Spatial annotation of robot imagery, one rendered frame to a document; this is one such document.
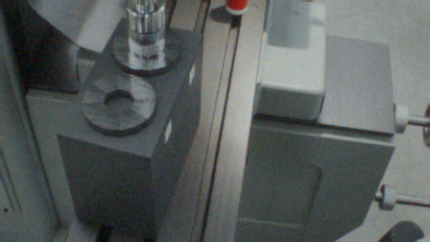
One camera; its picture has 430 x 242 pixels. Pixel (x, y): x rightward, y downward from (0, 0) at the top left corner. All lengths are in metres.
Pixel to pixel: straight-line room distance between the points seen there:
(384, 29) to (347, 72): 1.37
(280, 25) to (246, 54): 0.25
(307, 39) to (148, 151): 0.67
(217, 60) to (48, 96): 0.43
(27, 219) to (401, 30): 1.79
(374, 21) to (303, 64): 1.54
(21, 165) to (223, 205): 0.71
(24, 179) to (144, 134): 0.83
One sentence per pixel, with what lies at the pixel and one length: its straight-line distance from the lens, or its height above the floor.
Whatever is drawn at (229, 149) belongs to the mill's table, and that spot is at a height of 0.96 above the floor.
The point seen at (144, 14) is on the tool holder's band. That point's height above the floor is 1.23.
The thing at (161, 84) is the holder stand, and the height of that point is 1.15.
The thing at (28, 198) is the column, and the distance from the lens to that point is 1.60.
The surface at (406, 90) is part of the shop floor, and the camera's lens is 2.52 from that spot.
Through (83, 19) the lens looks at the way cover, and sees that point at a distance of 1.24.
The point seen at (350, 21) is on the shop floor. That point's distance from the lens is 2.75.
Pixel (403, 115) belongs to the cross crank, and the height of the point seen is 0.69.
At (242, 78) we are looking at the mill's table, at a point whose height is 0.96.
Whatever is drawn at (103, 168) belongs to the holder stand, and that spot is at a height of 1.10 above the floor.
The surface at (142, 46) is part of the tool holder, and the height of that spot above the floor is 1.18.
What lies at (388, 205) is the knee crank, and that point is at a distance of 1.46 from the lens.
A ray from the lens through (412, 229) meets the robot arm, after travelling 0.59.
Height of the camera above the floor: 1.72
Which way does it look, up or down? 50 degrees down
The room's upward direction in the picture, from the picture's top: 4 degrees clockwise
